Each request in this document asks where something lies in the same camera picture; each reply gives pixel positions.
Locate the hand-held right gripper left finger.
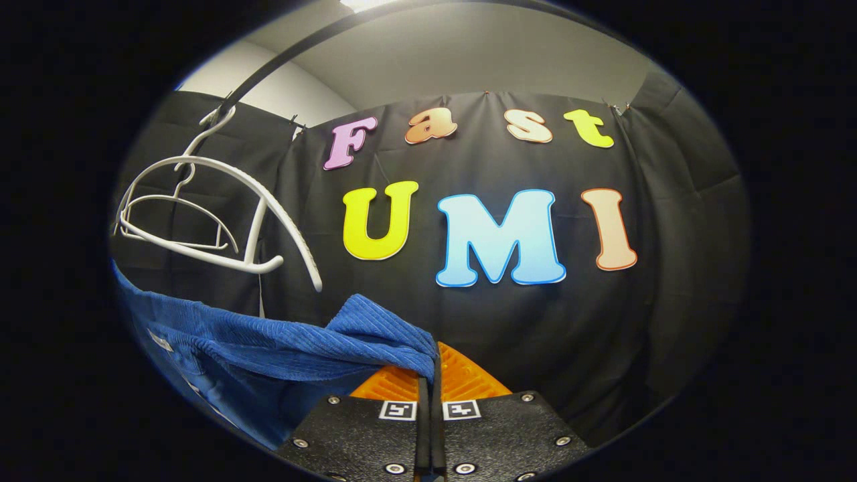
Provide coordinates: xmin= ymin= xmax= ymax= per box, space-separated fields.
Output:
xmin=276 ymin=365 xmax=431 ymax=482

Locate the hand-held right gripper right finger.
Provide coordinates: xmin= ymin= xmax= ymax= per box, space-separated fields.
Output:
xmin=430 ymin=341 xmax=590 ymax=482

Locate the blue corduroy jacket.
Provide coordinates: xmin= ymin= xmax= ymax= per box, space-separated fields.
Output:
xmin=110 ymin=261 xmax=439 ymax=451

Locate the white plastic clothes hanger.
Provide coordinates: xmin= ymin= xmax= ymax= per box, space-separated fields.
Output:
xmin=119 ymin=163 xmax=240 ymax=254
xmin=117 ymin=106 xmax=324 ymax=293

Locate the black metal clothes rack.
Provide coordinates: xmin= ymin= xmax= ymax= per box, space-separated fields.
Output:
xmin=216 ymin=0 xmax=536 ymax=120

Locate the black backdrop cloth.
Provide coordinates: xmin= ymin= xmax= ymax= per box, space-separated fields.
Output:
xmin=110 ymin=70 xmax=751 ymax=446

